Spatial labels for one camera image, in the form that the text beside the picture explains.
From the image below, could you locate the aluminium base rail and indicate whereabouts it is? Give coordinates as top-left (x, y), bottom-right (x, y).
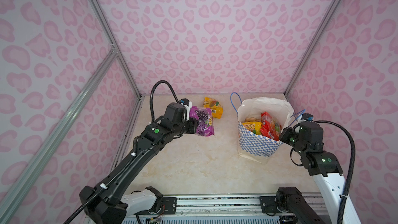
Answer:
top-left (82, 192), bottom-right (358, 224)

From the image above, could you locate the purple snack bag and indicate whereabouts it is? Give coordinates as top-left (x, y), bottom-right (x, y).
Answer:
top-left (190, 106), bottom-right (215, 137)

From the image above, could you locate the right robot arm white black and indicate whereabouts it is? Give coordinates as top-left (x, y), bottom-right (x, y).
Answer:
top-left (279, 120), bottom-right (361, 224)

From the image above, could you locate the aluminium frame post right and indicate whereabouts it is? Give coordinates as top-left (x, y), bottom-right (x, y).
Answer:
top-left (284, 0), bottom-right (343, 98)

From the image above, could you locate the red fruit snack bag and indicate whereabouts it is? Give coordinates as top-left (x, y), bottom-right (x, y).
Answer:
top-left (260, 112), bottom-right (281, 141)

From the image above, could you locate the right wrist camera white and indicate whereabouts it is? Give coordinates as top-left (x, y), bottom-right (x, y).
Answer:
top-left (300, 113), bottom-right (314, 122)

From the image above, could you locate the aluminium frame rail left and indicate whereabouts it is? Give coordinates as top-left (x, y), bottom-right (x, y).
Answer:
top-left (88, 0), bottom-right (142, 99)

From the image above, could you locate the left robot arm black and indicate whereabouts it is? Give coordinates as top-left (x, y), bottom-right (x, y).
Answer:
top-left (66, 99), bottom-right (199, 224)

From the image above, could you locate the black corrugated cable left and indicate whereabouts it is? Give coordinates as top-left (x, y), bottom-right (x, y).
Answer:
top-left (63, 80), bottom-right (180, 224)

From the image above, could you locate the tan kraft snack pouch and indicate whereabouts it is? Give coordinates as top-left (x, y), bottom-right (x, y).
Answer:
top-left (245, 117), bottom-right (260, 123)

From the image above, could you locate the aluminium diagonal frame bar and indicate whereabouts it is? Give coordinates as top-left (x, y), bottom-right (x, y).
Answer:
top-left (1, 50), bottom-right (118, 224)

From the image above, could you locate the yellow snack bag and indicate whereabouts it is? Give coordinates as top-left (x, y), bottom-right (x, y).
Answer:
top-left (242, 121), bottom-right (262, 135)
top-left (203, 97), bottom-right (223, 119)

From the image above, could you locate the blue checkered paper bag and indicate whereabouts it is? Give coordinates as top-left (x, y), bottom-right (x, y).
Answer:
top-left (232, 96), bottom-right (294, 163)

